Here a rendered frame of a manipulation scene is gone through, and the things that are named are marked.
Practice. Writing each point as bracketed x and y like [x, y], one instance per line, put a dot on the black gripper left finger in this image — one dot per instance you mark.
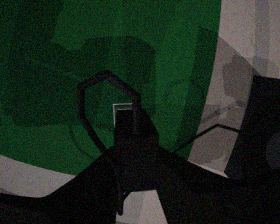
[89, 198]

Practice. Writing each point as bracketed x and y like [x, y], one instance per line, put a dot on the green circuit board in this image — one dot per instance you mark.
[164, 49]

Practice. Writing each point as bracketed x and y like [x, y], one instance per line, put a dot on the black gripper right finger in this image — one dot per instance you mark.
[190, 194]

